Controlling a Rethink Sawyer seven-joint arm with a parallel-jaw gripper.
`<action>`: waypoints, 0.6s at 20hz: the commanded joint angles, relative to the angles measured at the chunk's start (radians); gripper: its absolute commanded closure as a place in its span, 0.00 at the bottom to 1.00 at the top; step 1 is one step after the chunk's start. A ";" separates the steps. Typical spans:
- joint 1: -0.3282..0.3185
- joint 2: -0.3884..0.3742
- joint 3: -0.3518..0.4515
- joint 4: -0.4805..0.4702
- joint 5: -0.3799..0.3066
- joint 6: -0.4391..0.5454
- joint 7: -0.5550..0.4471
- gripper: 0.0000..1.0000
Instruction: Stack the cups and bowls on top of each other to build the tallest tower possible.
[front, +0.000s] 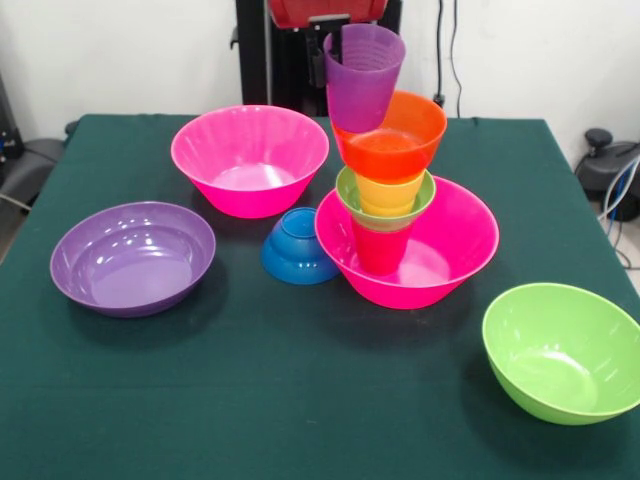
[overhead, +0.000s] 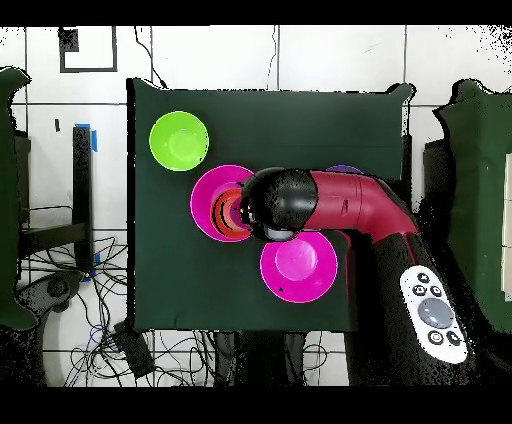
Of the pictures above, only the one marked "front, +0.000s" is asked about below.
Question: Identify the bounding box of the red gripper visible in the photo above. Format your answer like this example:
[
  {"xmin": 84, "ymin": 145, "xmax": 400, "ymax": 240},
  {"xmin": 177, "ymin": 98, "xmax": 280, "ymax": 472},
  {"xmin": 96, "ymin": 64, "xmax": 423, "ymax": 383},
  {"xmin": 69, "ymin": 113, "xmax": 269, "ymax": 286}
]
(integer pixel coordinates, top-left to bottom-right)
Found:
[{"xmin": 268, "ymin": 0, "xmax": 391, "ymax": 90}]

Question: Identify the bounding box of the purple plastic cup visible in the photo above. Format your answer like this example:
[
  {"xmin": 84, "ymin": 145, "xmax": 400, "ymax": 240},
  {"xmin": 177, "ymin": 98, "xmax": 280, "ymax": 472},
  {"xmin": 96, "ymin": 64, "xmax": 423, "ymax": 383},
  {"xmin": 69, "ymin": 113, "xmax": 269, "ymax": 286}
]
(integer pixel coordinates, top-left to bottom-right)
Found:
[{"xmin": 323, "ymin": 23, "xmax": 407, "ymax": 135}]

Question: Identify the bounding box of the red plastic bowl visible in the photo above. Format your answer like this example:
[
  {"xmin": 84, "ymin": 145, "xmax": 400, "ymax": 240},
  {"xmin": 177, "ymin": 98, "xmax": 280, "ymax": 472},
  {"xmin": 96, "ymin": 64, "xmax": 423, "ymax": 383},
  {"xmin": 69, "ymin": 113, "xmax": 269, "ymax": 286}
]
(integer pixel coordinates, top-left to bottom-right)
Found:
[{"xmin": 331, "ymin": 90, "xmax": 449, "ymax": 184}]

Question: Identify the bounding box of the magenta plastic bowl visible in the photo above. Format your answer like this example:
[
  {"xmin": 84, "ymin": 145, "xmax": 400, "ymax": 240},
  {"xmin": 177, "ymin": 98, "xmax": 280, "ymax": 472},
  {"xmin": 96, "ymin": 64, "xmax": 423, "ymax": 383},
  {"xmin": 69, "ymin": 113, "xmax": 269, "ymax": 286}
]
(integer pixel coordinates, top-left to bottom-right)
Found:
[
  {"xmin": 314, "ymin": 174, "xmax": 501, "ymax": 311},
  {"xmin": 170, "ymin": 104, "xmax": 331, "ymax": 220}
]

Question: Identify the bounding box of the yellow plastic cup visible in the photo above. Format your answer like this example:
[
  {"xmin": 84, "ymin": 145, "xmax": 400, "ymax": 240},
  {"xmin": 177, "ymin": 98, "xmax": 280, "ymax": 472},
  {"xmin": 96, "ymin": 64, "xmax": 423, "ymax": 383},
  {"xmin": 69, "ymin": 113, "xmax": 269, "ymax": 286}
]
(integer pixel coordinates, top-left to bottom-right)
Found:
[{"xmin": 353, "ymin": 169, "xmax": 429, "ymax": 219}]

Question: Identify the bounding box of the small lime green bowl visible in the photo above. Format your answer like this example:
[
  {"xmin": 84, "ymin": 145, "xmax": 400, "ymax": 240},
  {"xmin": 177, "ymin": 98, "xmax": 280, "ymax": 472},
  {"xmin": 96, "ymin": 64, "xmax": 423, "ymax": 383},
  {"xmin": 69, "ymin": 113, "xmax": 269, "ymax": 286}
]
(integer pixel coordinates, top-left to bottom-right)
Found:
[{"xmin": 335, "ymin": 164, "xmax": 438, "ymax": 234}]

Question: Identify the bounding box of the blue plastic bowl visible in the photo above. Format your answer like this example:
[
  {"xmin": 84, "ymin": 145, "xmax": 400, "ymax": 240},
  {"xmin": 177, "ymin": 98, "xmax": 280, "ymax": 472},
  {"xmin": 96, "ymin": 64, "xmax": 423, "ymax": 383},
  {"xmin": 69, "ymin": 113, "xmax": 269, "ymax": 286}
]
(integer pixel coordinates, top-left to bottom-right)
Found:
[{"xmin": 260, "ymin": 206, "xmax": 341, "ymax": 287}]

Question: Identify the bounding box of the pink red plastic cup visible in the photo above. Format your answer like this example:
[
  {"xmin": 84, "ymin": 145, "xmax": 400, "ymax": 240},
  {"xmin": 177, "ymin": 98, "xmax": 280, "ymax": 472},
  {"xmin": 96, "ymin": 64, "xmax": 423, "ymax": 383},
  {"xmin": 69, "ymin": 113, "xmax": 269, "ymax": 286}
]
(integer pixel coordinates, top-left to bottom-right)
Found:
[{"xmin": 349, "ymin": 219, "xmax": 416, "ymax": 276}]

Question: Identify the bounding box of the purple plastic bowl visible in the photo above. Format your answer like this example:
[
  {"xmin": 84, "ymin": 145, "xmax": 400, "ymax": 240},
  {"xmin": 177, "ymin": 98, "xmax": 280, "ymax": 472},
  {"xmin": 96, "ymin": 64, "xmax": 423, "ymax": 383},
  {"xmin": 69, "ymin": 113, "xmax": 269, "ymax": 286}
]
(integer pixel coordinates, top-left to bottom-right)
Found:
[{"xmin": 49, "ymin": 201, "xmax": 217, "ymax": 319}]

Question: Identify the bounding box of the dark green tablecloth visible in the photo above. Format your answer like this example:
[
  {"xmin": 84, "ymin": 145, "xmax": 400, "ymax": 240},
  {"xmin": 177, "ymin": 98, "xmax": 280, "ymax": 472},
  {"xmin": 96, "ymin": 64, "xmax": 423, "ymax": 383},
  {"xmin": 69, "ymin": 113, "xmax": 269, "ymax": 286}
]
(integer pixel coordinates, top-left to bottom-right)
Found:
[{"xmin": 0, "ymin": 113, "xmax": 640, "ymax": 480}]

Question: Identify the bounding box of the black equipment box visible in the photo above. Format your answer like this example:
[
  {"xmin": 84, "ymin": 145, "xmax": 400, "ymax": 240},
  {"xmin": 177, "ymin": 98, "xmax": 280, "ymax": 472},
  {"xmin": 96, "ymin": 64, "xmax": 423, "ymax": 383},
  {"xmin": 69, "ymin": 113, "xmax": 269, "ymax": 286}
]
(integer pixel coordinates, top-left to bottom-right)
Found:
[{"xmin": 0, "ymin": 74, "xmax": 24, "ymax": 166}]

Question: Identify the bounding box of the large lime green bowl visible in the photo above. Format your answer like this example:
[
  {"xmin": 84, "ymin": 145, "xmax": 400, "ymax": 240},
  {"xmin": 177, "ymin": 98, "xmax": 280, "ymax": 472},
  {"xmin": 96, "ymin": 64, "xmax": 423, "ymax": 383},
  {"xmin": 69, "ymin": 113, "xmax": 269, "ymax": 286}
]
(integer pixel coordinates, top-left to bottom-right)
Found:
[{"xmin": 481, "ymin": 282, "xmax": 640, "ymax": 427}]

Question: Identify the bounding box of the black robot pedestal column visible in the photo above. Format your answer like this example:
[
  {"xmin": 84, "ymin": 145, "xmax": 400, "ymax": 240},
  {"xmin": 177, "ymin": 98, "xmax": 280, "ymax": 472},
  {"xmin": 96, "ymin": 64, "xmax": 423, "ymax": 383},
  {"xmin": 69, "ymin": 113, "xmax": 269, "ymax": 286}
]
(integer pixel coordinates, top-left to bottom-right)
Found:
[{"xmin": 230, "ymin": 0, "xmax": 404, "ymax": 119}]

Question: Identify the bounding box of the thick black hanging cable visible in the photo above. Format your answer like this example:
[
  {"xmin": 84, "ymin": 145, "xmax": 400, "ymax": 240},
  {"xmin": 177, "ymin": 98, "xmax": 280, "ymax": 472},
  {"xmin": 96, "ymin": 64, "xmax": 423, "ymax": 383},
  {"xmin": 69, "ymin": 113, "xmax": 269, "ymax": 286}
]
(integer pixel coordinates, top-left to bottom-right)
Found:
[{"xmin": 430, "ymin": 0, "xmax": 448, "ymax": 109}]

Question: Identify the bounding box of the thin black hanging cable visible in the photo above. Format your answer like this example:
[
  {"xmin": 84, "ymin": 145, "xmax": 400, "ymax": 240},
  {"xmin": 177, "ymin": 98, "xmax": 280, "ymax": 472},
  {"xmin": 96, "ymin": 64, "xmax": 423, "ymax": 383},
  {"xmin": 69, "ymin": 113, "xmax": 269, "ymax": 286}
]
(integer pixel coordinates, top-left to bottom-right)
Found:
[{"xmin": 449, "ymin": 0, "xmax": 464, "ymax": 119}]

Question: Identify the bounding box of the grey pedestal foot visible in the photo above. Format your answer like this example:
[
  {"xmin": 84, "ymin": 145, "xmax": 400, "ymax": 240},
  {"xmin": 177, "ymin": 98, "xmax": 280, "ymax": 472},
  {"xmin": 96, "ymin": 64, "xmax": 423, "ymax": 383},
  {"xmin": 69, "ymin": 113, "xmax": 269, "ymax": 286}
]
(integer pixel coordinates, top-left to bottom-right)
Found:
[
  {"xmin": 574, "ymin": 128, "xmax": 640, "ymax": 224},
  {"xmin": 0, "ymin": 138, "xmax": 66, "ymax": 211}
]

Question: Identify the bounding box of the light blue cable bundle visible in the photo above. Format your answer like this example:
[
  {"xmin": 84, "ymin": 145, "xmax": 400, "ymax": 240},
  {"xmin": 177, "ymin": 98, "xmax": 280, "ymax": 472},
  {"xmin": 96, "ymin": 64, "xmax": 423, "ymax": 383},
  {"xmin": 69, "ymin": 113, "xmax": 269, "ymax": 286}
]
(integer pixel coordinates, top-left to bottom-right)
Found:
[{"xmin": 597, "ymin": 157, "xmax": 640, "ymax": 271}]

